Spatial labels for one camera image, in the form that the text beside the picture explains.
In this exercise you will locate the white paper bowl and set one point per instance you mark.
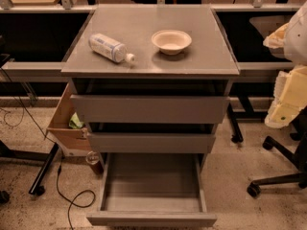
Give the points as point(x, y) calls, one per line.
point(171, 42)

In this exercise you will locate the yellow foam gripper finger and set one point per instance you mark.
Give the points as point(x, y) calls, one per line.
point(275, 41)
point(290, 97)

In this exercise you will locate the brown glass jar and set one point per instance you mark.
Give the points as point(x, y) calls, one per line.
point(93, 160)

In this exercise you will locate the black table leg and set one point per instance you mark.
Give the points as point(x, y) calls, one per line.
point(37, 188)

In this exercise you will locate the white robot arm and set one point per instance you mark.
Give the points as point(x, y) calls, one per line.
point(295, 41)

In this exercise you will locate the brown cardboard box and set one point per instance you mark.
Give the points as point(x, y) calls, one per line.
point(72, 141)

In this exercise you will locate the grey middle drawer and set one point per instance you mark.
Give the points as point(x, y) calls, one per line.
point(151, 143)

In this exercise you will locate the grey open bottom drawer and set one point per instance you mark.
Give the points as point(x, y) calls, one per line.
point(152, 190)

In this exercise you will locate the green crumpled bag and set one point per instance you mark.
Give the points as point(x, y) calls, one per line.
point(75, 122)

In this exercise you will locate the grey drawer cabinet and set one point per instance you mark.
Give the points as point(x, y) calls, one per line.
point(204, 69)

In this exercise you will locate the grey top drawer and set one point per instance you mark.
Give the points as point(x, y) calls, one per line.
point(150, 109)

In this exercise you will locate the black office chair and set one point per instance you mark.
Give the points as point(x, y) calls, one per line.
point(290, 163)

